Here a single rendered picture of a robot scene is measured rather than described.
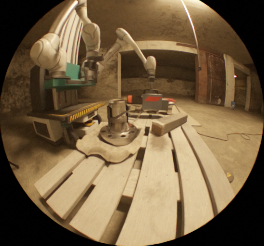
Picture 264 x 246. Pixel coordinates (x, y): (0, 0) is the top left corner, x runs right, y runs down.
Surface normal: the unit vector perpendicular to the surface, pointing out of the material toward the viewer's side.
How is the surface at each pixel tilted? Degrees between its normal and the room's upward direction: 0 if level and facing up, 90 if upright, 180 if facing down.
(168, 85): 90
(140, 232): 0
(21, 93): 90
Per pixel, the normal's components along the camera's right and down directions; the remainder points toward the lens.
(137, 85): -0.25, 0.26
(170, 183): 0.00, -0.96
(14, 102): 0.97, 0.07
